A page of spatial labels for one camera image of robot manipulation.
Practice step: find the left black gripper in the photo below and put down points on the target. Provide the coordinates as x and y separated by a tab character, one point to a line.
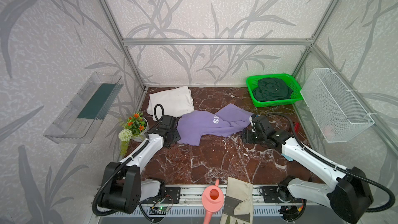
173	134

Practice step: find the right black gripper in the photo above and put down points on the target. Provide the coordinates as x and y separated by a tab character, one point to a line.
249	135

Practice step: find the purple t shirt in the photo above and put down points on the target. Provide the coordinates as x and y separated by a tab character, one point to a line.
227	121

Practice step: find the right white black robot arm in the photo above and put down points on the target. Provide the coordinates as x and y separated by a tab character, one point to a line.
348	192

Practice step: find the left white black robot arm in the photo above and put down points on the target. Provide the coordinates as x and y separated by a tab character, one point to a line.
122	189

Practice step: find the folded white t shirt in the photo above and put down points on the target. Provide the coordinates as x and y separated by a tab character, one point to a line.
176	102

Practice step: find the potted orange flower plant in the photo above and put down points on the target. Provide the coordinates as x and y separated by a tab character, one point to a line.
134	128

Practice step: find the green plastic basket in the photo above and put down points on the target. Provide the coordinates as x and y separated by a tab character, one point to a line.
252	83

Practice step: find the dark green t shirt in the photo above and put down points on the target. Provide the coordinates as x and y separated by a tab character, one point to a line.
272	89

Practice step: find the beige gardening glove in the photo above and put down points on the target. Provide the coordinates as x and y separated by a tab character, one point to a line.
239	204

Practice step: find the pink watering can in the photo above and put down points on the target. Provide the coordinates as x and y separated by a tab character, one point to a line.
212	200

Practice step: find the green circuit board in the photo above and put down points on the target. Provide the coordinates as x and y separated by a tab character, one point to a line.
160	210

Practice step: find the right wiring bundle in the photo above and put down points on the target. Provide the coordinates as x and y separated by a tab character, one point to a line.
290	213

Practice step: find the red handled tool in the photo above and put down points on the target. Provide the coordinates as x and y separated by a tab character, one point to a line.
297	126

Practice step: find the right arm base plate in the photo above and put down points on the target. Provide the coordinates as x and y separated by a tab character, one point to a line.
270	195

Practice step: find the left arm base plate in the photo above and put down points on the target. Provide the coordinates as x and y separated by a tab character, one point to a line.
169	195

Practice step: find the white wire mesh basket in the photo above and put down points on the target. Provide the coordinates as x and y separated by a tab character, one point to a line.
338	113

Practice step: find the clear plastic wall shelf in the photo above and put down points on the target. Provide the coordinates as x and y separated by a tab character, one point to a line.
81	119

